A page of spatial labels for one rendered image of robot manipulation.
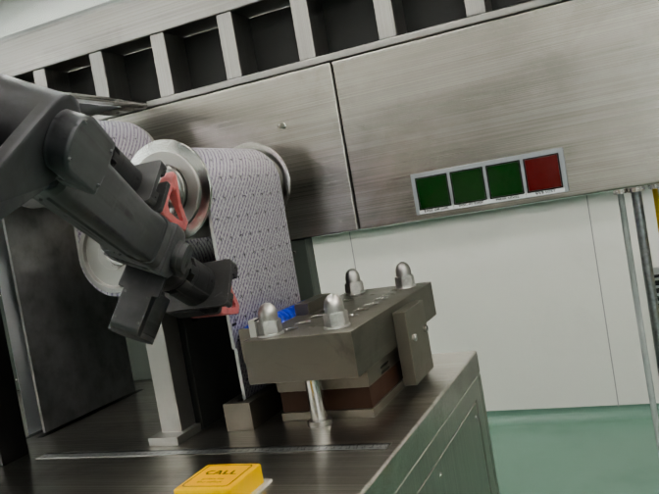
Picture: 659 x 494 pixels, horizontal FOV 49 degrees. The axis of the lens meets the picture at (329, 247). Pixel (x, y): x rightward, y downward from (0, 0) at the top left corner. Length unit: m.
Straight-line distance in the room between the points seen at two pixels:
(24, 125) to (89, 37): 1.14
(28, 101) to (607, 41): 0.92
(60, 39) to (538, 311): 2.62
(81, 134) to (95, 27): 1.12
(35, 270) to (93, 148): 0.82
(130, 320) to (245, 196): 0.34
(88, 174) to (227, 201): 0.59
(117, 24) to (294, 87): 0.41
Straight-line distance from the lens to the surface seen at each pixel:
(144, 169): 0.95
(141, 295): 0.88
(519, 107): 1.22
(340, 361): 0.94
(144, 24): 1.52
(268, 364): 0.99
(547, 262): 3.59
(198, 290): 0.95
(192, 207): 1.04
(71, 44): 1.63
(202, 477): 0.83
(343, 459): 0.87
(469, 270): 3.65
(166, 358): 1.06
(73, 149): 0.48
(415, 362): 1.10
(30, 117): 0.47
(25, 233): 1.31
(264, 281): 1.14
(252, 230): 1.13
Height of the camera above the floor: 1.19
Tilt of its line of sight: 3 degrees down
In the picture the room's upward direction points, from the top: 10 degrees counter-clockwise
